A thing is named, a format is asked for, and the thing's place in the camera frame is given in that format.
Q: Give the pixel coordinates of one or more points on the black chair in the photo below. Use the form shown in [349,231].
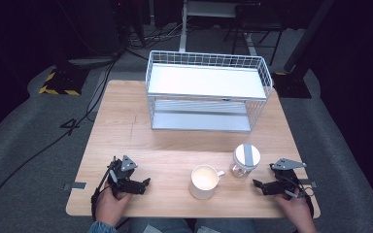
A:
[255,19]

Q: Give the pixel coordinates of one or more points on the grey tape piece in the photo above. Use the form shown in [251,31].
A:
[79,185]
[308,183]

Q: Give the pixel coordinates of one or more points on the person's left leg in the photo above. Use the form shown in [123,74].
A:
[162,226]

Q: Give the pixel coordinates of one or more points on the person's right hand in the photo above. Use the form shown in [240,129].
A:
[298,210]

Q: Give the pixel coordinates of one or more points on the black stand with base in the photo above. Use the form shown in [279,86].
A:
[294,81]

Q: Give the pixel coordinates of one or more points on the white mug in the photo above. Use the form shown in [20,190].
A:
[203,181]

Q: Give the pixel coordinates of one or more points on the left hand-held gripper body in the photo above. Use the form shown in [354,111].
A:
[123,174]

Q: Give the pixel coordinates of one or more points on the white desk frame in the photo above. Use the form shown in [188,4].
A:
[183,32]

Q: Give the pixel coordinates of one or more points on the yellow-black striped stand base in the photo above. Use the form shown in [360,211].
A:
[61,82]

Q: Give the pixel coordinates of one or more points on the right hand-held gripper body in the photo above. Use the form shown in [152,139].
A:
[289,179]

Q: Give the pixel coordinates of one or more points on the glass jar with white lid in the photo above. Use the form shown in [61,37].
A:
[246,158]

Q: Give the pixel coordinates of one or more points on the person's leg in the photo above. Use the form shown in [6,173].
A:
[226,227]
[162,226]

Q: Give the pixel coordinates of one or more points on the person's right leg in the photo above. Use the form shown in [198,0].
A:
[226,227]

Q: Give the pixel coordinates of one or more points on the person's left hand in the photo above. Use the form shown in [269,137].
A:
[108,208]

